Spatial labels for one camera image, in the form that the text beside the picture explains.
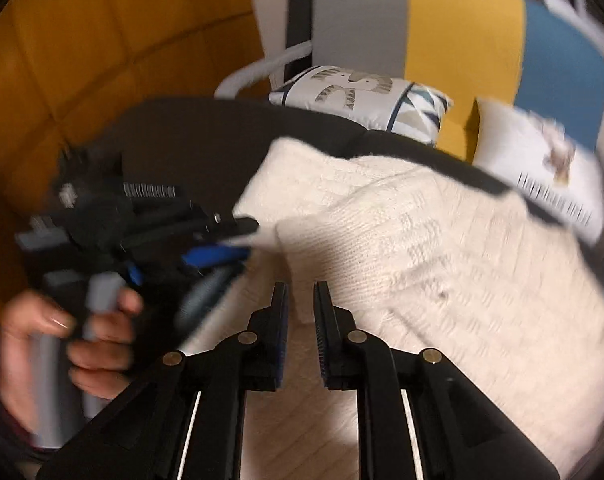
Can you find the orange wooden wardrobe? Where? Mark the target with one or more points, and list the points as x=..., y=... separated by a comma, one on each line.
x=107, y=35

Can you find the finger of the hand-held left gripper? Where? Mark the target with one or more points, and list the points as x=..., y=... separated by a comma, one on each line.
x=227, y=225
x=212, y=256

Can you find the triangle patterned cushion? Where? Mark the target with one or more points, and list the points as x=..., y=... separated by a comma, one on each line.
x=342, y=90

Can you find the person's left hand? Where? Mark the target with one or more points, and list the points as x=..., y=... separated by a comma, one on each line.
x=102, y=355

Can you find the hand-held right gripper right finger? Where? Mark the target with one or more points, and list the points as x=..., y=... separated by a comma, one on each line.
x=322, y=340

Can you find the black post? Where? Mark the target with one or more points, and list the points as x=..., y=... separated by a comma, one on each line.
x=299, y=10

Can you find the cream knit sweater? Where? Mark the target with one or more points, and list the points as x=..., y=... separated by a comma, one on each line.
x=431, y=270

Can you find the white metal frame tube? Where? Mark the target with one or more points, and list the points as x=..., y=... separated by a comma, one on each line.
x=262, y=72
x=589, y=30

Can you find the white animal print cushion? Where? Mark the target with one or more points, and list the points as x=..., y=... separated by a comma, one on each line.
x=521, y=160

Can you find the grey yellow blue backrest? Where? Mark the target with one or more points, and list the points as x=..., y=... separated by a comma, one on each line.
x=456, y=35

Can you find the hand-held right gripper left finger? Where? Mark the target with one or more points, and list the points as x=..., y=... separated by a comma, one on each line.
x=281, y=340

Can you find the person's left forearm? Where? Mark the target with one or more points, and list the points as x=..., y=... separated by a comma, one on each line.
x=13, y=437

